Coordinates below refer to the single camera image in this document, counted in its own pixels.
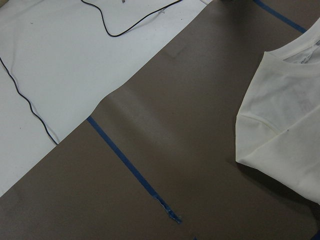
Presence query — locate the cream long-sleeve cat shirt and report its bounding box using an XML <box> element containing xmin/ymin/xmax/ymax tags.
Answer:
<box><xmin>235</xmin><ymin>21</ymin><xmax>320</xmax><ymax>203</ymax></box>

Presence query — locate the black cable on table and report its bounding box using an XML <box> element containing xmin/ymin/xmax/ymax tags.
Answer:
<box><xmin>80</xmin><ymin>0</ymin><xmax>182</xmax><ymax>37</ymax></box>

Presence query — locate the black pendant cable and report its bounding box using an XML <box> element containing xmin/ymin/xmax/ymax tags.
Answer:
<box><xmin>0</xmin><ymin>56</ymin><xmax>59</xmax><ymax>145</ymax></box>

